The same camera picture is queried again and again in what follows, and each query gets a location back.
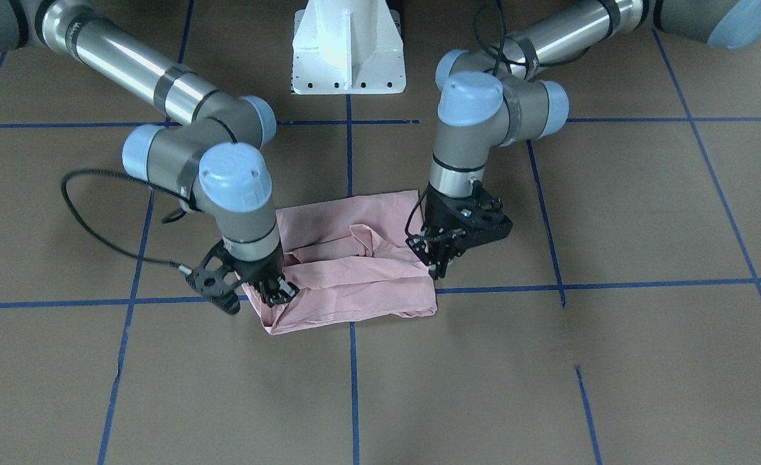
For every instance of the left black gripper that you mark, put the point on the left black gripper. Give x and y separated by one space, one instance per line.
433 219

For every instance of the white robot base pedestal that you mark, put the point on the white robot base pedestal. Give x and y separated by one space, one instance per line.
348 47

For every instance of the pink Snoopy t-shirt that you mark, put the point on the pink Snoopy t-shirt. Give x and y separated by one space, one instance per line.
350 261

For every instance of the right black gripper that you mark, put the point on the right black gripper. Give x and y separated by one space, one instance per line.
260 268

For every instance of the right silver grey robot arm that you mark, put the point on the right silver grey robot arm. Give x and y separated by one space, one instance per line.
211 163

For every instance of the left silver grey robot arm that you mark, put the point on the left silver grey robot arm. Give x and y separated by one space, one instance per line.
492 98

